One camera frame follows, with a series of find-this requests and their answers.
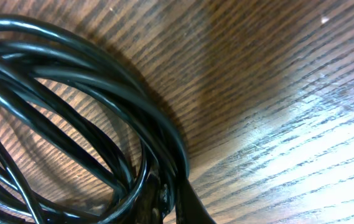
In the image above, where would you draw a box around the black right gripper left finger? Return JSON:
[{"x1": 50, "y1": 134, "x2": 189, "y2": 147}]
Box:
[{"x1": 123, "y1": 174, "x2": 163, "y2": 224}]

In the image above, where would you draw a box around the thick black cable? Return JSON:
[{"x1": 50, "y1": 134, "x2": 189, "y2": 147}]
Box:
[{"x1": 0, "y1": 14, "x2": 192, "y2": 224}]

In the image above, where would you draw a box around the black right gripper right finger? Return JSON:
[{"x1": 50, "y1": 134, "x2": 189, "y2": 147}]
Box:
[{"x1": 175, "y1": 179, "x2": 216, "y2": 224}]

